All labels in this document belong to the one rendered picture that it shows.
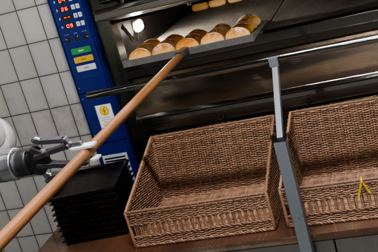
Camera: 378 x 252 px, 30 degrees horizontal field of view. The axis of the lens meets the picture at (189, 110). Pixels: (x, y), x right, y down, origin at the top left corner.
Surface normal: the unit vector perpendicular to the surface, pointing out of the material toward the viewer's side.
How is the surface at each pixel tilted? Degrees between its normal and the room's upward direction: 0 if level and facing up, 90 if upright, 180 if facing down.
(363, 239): 90
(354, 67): 70
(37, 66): 90
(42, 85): 90
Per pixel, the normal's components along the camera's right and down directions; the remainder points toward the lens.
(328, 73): -0.32, 0.00
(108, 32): -0.25, 0.33
